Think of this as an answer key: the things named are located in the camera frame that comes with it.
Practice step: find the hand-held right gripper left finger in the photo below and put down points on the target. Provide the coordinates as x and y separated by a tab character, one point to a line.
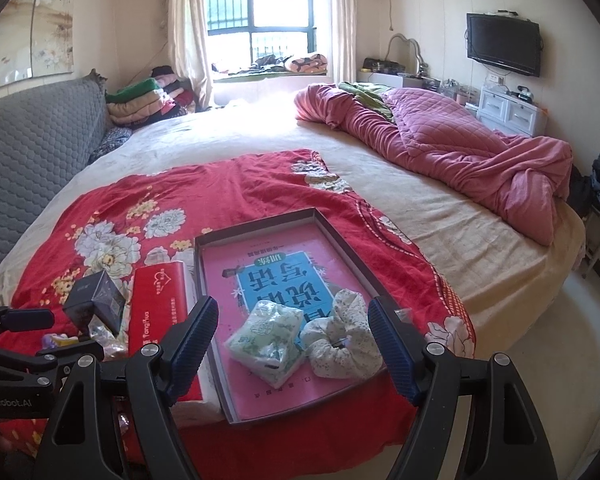
192	350

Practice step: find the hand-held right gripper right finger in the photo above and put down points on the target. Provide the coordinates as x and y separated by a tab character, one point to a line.
392	350

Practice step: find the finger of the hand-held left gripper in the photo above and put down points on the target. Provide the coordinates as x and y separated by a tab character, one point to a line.
60	351
25	319

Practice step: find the red tissue pack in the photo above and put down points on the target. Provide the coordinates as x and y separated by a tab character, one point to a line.
155	310

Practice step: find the white floral scrunchie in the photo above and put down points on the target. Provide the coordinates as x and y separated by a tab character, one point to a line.
330	350

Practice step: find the green tissue packet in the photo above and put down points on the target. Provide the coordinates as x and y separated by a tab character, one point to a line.
265	345

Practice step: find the pink-lined box tray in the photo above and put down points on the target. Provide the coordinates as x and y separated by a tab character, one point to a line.
280	250

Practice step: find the black box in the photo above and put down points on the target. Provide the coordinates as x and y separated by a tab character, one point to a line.
100	300

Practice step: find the bed with cream sheet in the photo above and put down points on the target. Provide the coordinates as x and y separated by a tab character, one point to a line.
405	200

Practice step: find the grey quilted headboard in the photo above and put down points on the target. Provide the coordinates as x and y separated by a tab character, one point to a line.
30	160

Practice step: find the red floral blanket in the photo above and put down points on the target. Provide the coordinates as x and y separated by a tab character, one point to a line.
230	180

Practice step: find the dark patterned pillow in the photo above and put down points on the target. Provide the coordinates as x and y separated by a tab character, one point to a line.
112	137

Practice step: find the pink quilt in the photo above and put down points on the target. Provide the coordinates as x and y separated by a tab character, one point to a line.
455	150

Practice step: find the wooden stool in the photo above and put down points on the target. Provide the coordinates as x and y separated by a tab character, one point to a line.
597	240

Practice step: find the stack of folded clothes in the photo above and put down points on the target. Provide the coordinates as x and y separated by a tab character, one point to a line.
140	105

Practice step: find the green cloth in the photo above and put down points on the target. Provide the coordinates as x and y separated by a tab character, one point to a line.
365	92

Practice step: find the white drawer cabinet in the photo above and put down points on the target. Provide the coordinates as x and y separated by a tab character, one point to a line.
510	110

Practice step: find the cluttered dressing table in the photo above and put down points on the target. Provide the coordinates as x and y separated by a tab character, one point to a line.
380	77

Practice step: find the vanity mirror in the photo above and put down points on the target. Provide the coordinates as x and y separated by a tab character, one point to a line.
405	55

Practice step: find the folded floral blanket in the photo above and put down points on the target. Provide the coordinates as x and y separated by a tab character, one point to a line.
305	62

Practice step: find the cream curtain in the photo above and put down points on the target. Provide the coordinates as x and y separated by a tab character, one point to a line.
190	35
341	20

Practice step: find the black television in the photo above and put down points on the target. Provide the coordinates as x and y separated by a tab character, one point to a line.
502	42

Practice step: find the barred window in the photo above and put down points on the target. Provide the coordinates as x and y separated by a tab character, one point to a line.
260	0

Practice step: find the floral wall painting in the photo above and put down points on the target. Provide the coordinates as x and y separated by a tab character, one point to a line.
30	45

